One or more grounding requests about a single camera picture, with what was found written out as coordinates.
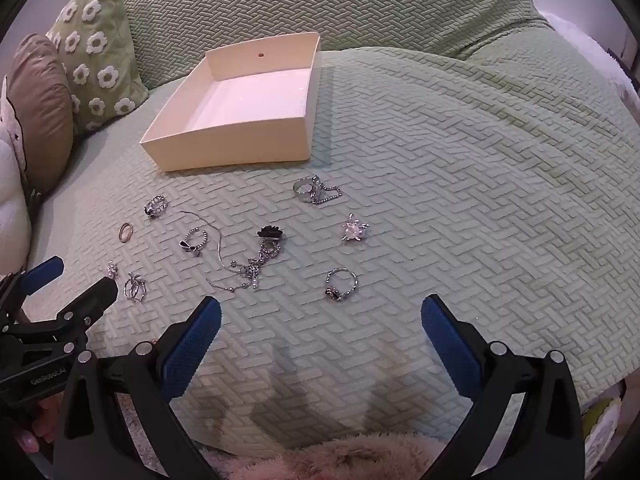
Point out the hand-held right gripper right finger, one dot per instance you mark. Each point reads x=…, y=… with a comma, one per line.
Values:
x=447, y=347

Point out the star-shaped pearl brooch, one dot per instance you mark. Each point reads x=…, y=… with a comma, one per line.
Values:
x=354, y=230

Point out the black flower dangle earring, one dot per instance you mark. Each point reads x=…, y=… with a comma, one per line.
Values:
x=270, y=232

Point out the yellow printed object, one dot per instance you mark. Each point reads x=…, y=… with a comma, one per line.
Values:
x=602, y=420

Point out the green textured sofa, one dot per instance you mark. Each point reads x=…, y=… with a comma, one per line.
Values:
x=450, y=160

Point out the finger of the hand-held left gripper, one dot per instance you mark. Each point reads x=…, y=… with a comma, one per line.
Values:
x=42, y=271
x=95, y=296

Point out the person's left hand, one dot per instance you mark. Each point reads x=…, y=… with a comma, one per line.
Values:
x=32, y=430

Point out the white fluffy blanket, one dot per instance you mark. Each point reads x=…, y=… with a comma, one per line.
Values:
x=595, y=45

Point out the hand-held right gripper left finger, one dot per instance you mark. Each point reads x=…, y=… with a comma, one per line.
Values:
x=192, y=345

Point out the white plush pillow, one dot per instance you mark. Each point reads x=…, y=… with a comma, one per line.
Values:
x=10, y=200

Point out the cream cardboard box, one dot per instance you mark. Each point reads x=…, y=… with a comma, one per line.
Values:
x=250, y=100

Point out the brown pillow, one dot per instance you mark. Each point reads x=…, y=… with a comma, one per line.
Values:
x=42, y=110

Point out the pink fluffy clothing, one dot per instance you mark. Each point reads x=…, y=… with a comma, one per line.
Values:
x=340, y=460

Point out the green daisy pattern pillow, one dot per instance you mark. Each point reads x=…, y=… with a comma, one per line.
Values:
x=100, y=50

